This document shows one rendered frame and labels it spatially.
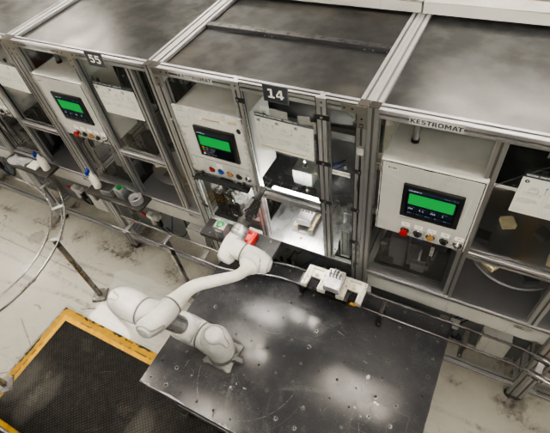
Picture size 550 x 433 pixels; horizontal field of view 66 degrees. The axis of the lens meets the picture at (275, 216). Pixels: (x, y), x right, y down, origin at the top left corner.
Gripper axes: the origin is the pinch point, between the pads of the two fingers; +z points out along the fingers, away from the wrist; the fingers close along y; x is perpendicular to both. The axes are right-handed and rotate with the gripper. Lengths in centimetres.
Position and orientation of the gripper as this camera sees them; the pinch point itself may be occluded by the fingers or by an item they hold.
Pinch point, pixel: (260, 192)
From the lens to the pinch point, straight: 227.9
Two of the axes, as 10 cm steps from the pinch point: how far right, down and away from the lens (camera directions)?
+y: -4.0, -3.3, -8.5
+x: -7.9, -3.5, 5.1
